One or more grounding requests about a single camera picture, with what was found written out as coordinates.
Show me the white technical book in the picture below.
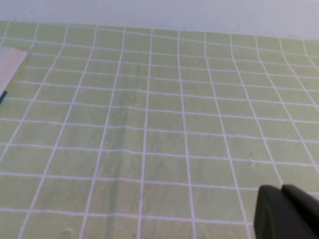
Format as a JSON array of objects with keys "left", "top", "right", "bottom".
[{"left": 0, "top": 46, "right": 31, "bottom": 103}]

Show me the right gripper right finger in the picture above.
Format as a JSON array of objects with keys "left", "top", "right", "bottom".
[{"left": 282, "top": 184, "right": 319, "bottom": 239}]

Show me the green white checked tablecloth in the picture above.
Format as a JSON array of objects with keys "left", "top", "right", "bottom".
[{"left": 0, "top": 21, "right": 319, "bottom": 239}]

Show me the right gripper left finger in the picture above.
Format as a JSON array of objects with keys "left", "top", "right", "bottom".
[{"left": 253, "top": 184, "right": 314, "bottom": 239}]

